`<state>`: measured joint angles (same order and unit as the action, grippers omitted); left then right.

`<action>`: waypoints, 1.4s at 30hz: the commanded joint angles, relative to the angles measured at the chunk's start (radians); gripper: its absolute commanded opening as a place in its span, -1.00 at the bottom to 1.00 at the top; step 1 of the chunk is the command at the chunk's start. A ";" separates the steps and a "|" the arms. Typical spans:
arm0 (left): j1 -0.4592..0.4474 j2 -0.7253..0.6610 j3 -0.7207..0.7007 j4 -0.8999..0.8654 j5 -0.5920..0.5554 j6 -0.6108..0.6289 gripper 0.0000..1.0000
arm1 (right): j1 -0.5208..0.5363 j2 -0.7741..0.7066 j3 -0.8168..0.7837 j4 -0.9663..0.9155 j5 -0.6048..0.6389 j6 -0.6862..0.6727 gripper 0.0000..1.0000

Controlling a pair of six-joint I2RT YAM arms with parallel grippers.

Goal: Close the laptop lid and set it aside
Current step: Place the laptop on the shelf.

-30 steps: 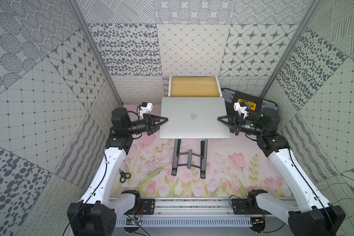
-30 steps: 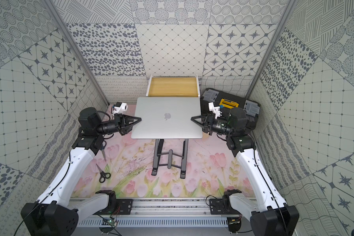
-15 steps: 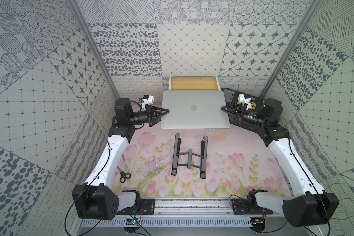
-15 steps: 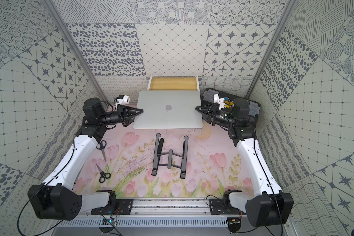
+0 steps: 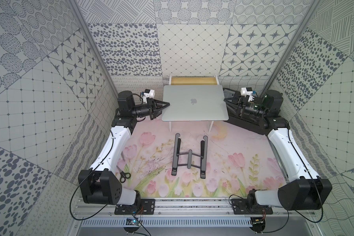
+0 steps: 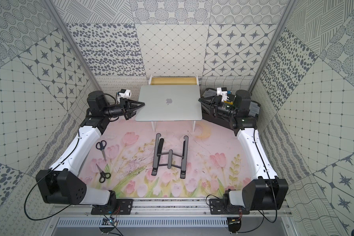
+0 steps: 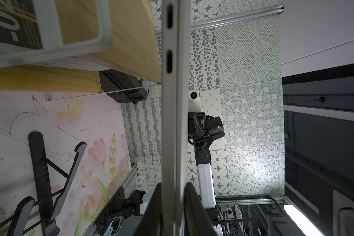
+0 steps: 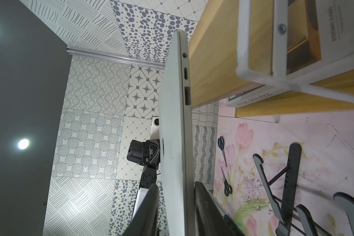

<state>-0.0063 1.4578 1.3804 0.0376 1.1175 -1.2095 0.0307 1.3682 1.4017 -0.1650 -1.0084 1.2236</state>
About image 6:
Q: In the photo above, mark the aluminium mounting rail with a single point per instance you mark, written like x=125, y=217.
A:
x=166, y=207

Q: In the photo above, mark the white slotted cable duct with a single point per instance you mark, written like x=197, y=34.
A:
x=143, y=222

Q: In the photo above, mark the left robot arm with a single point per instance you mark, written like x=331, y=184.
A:
x=60, y=183

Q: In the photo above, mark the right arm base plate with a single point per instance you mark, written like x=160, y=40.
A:
x=218, y=207

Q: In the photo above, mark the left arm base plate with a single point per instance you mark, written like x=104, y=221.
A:
x=114, y=207

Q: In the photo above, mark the pink floral table mat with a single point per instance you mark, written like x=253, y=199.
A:
x=177, y=159

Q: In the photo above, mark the black yellow toolbox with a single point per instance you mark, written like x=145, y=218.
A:
x=242, y=114

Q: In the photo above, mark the silver laptop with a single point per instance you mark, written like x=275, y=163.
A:
x=169, y=103

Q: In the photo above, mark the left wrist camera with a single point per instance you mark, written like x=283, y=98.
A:
x=123, y=93

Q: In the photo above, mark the black scissors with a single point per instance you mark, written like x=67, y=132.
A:
x=103, y=175
x=101, y=145

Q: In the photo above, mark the grey folding laptop stand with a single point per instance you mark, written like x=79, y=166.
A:
x=159, y=142

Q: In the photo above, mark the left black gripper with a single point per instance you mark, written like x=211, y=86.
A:
x=127, y=108

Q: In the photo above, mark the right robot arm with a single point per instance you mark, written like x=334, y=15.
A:
x=265, y=191

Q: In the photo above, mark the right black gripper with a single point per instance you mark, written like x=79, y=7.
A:
x=214, y=104

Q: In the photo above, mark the black scissors lower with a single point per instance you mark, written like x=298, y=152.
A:
x=103, y=175

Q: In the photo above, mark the black scissors upper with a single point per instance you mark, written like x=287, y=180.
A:
x=101, y=145

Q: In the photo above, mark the white wooden shelf rack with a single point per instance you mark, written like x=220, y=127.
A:
x=174, y=81

